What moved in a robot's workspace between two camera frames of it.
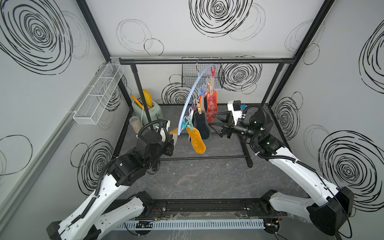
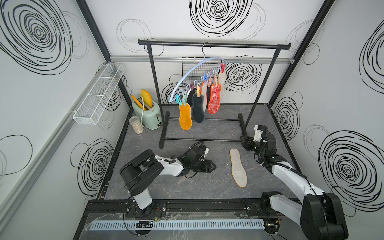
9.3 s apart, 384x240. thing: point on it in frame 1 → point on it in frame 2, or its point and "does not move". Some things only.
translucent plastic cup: [136, 123] does not move
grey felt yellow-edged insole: [175, 135] → [238, 169]
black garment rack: [245, 154] → [164, 141]
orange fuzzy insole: [196, 140] → [185, 119]
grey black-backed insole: [200, 122] → [198, 111]
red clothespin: [213, 71] → [222, 67]
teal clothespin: [183, 124] → [178, 100]
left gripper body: [168, 147] → [191, 164]
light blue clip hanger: [196, 77] → [185, 72]
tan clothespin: [199, 109] → [198, 91]
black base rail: [254, 208] does not move
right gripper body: [242, 129] → [251, 145]
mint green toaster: [155, 113] does not move
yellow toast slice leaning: [137, 101] does not move
